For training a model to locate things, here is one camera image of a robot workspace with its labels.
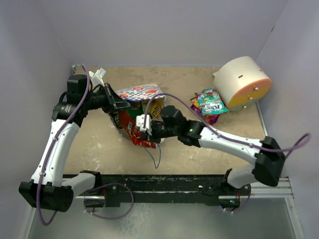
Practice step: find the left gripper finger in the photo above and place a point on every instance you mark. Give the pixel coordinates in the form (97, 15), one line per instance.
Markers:
(122, 103)
(112, 95)

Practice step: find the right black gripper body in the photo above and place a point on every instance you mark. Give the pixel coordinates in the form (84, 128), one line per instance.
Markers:
(159, 131)

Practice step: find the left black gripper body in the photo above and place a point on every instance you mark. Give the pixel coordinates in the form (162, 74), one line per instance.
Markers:
(99, 100)

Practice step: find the red Doritos bag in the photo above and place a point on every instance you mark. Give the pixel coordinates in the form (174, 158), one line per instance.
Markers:
(127, 121)

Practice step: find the blue checkered paper bag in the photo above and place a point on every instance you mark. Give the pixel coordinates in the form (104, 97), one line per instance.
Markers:
(136, 94)

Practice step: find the yellow candy snack packet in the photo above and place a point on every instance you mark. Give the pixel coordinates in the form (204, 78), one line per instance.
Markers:
(195, 102)

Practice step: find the magenta snack packet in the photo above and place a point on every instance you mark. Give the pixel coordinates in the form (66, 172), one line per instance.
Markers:
(210, 119)

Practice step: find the teal Fox's mint packet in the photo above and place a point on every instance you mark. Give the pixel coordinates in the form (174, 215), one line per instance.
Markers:
(210, 102)

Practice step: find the green chips bag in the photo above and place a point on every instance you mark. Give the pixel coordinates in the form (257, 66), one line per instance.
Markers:
(114, 116)

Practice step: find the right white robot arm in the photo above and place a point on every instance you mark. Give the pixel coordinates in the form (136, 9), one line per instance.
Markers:
(264, 157)

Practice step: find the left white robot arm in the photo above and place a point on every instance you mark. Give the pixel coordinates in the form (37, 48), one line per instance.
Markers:
(46, 188)

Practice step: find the yellow M&M's packet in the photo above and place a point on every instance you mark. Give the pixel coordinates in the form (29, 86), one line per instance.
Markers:
(155, 109)

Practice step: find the light green snack packet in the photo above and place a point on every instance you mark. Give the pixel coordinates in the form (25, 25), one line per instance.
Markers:
(146, 109)

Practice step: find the beige and orange cylinder device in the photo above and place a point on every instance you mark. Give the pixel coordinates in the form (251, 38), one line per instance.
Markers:
(241, 83)

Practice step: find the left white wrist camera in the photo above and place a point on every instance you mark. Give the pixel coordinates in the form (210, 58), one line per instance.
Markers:
(97, 77)

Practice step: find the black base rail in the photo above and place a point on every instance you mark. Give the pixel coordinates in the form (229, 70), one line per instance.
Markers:
(210, 190)

